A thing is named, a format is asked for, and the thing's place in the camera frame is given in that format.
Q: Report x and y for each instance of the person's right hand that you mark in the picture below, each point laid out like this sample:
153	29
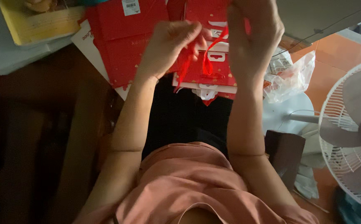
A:
252	40

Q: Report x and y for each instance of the person's left hand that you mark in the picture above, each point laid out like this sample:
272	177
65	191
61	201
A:
165	46

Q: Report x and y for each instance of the person's right fingers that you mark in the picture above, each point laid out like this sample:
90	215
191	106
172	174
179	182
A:
252	9

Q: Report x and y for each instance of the person's left fingers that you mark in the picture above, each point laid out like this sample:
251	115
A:
196	34

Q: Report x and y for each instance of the red ribbon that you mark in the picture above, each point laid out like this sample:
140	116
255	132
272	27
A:
208	59

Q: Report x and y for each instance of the stack of red gift bags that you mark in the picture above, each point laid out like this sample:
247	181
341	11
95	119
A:
213	79

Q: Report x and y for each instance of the white ribbon bundle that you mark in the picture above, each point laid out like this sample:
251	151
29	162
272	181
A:
206	94

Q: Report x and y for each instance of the grey table board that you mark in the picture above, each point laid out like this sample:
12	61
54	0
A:
317	15

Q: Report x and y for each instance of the red flat cardboard box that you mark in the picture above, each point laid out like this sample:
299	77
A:
121	43

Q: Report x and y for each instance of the clear plastic bag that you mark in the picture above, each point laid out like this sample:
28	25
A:
289	77

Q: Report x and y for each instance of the person's black trousers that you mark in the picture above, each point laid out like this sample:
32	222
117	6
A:
183	121

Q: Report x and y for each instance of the white card with script print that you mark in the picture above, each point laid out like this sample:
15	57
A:
85	39

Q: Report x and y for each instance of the dark brown wooden stool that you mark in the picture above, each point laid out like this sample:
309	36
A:
284	155

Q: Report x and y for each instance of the white standing fan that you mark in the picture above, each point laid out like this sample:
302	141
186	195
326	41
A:
348	130

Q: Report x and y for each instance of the person's pink shirt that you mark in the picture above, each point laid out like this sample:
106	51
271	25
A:
193	189

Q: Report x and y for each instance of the white cloth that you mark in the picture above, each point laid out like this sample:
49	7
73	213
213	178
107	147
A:
308	183

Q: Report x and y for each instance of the stack of white sheets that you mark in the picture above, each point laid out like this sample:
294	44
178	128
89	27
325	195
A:
9	56

